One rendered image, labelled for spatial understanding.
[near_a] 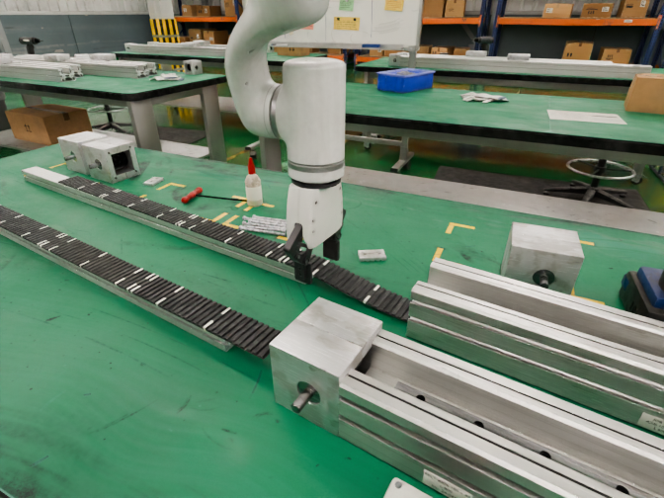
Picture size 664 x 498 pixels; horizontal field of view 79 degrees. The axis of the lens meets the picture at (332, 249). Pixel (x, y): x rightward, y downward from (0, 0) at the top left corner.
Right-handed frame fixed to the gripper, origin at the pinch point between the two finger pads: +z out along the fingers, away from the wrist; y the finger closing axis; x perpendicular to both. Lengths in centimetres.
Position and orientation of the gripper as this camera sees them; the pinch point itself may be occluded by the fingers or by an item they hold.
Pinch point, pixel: (317, 263)
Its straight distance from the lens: 68.8
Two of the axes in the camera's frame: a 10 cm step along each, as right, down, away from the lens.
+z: 0.0, 8.7, 5.0
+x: 8.5, 2.7, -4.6
